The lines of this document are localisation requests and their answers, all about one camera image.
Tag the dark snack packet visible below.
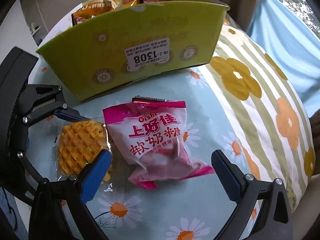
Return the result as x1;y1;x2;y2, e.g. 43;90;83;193
132;96;165;103

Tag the brown curtain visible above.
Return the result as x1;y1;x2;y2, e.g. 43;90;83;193
215;0;275;33

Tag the green cardboard box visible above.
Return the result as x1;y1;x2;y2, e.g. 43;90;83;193
36;0;230;103

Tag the clear waffle cracker packet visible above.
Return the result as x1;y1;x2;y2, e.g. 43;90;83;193
54;117;113;193

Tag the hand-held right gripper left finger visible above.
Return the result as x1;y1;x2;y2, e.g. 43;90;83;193
30;150;113;240

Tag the pile of snack packets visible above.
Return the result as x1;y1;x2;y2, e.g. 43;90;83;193
72;0;167;28

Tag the pink and white candy bag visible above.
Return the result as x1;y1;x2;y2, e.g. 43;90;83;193
102;101;215;190

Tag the daisy print tablecloth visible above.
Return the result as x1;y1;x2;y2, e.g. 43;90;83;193
32;62;275;240

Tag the white cabinet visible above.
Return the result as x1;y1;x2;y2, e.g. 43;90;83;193
20;0;83;46

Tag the light blue cloth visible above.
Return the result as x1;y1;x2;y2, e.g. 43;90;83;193
250;0;320;103

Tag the window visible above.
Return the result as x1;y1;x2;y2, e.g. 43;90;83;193
271;0;320;38

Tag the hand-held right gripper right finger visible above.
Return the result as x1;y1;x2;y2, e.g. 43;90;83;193
211;149;293;240

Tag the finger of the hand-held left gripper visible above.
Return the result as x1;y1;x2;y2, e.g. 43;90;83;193
22;85;92;126
15;135;50;203

